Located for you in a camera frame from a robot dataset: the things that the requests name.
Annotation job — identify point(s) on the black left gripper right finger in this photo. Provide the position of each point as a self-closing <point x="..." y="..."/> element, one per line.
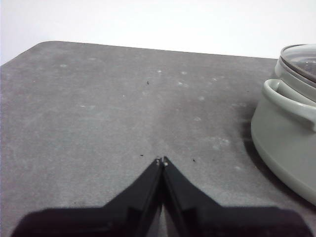
<point x="222" y="222"/>

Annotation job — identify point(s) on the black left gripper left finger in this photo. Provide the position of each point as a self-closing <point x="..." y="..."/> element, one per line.
<point x="111" y="222"/>

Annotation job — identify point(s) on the glass lid with green knob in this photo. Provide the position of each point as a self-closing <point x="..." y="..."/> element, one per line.
<point x="301" y="56"/>

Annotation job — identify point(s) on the pale green electric steamer pot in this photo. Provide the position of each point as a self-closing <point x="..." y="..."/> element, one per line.
<point x="284" y="148"/>

